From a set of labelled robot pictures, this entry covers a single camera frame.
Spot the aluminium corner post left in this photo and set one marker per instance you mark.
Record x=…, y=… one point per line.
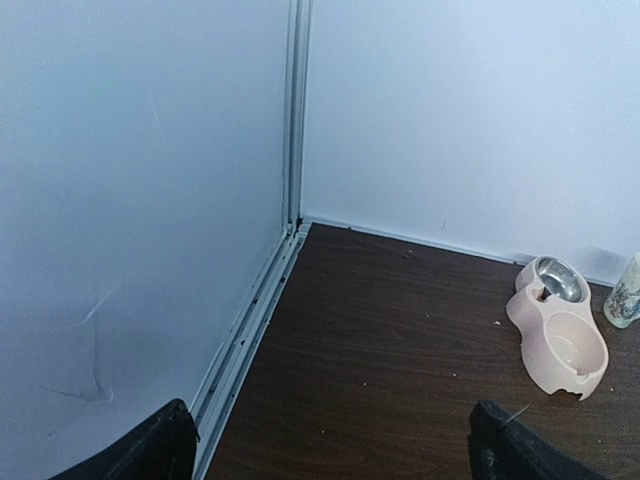
x=298, y=36

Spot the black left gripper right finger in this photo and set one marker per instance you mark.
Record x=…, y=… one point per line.
x=501, y=447

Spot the white patterned ceramic mug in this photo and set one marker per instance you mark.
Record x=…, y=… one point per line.
x=621, y=307

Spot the stainless steel bowl insert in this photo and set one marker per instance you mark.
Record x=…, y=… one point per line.
x=559, y=279

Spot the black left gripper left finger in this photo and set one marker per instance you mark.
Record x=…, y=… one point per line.
x=161, y=447

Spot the pink double pet feeder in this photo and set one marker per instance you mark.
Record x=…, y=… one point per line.
x=561, y=346

